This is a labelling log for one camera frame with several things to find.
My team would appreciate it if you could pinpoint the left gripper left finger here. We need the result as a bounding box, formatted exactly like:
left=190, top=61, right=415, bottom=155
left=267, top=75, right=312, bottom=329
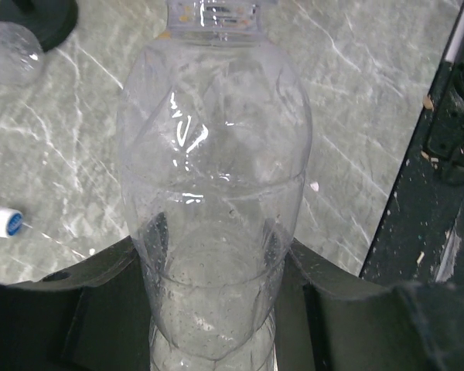
left=0, top=237, right=150, bottom=370

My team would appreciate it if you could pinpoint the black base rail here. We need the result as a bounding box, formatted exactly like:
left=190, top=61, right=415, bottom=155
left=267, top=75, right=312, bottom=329
left=360, top=3, right=464, bottom=286

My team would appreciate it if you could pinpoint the blue label water bottle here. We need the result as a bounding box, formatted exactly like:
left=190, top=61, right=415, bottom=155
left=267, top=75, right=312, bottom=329
left=0, top=22, right=45, bottom=85

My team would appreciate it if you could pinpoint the clear bottle white cap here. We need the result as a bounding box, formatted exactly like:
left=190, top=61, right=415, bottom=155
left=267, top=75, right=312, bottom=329
left=117, top=1, right=312, bottom=370

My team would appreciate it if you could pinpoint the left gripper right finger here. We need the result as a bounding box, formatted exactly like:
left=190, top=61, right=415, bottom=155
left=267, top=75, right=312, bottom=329
left=275, top=242, right=464, bottom=370

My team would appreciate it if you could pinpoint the white blue bottle cap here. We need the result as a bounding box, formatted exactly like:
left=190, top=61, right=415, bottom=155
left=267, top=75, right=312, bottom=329
left=0, top=206, right=23, bottom=238

